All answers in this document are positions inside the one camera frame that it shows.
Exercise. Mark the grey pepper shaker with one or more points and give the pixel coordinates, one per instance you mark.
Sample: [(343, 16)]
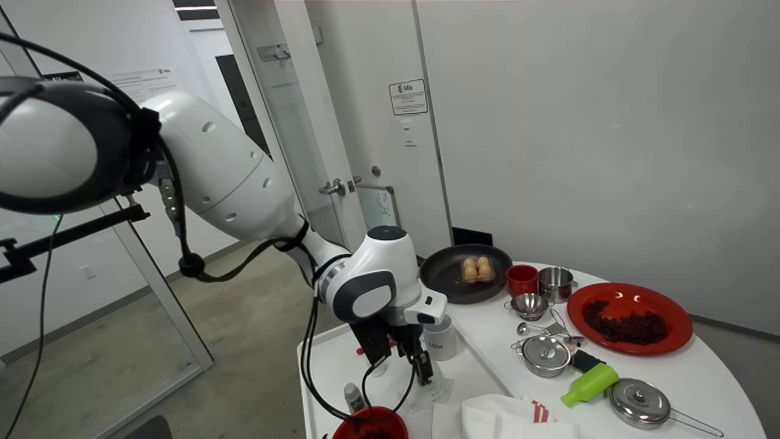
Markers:
[(354, 398)]

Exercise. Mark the small red cup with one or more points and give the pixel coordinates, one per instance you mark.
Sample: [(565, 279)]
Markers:
[(523, 279)]

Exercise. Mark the black frying pan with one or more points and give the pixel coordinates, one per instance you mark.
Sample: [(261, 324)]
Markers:
[(441, 274)]

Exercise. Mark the red bowl with beans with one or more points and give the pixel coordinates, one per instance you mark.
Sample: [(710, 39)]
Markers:
[(371, 422)]

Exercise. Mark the white glass door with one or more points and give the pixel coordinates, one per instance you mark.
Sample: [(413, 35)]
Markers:
[(279, 59)]

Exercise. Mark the steel pot with lid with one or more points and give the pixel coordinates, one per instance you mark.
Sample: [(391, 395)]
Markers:
[(545, 355)]

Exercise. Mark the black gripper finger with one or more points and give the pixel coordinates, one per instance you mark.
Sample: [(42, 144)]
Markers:
[(423, 366), (382, 364)]

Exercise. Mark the black camera tripod stand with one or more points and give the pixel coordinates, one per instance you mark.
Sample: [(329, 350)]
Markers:
[(19, 256)]

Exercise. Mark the green bottle black cap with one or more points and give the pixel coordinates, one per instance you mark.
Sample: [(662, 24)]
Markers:
[(596, 376)]

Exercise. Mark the red plate with beans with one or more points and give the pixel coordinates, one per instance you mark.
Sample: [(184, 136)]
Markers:
[(630, 317)]

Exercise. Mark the small steel pot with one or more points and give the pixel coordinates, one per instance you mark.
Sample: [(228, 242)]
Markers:
[(556, 283)]

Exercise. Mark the small steel bowl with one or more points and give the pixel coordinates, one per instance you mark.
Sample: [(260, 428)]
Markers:
[(530, 305)]

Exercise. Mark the white plastic tray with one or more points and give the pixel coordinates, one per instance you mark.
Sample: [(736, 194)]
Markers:
[(427, 411)]

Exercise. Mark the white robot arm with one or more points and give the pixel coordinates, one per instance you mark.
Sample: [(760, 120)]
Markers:
[(72, 144)]

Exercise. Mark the small steel measuring spoons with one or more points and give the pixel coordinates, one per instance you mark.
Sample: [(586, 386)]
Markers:
[(541, 329)]

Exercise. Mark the white red striped towel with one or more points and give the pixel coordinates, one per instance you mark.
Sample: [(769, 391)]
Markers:
[(500, 418)]

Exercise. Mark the white ceramic mug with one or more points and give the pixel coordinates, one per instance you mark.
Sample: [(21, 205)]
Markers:
[(445, 340)]

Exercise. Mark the wall sign plaque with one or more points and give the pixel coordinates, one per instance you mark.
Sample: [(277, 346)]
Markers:
[(409, 98)]

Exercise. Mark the two eggs in pan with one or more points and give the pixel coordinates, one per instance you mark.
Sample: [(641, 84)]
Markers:
[(476, 268)]

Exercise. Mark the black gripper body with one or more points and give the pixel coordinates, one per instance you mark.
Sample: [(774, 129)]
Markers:
[(378, 336)]

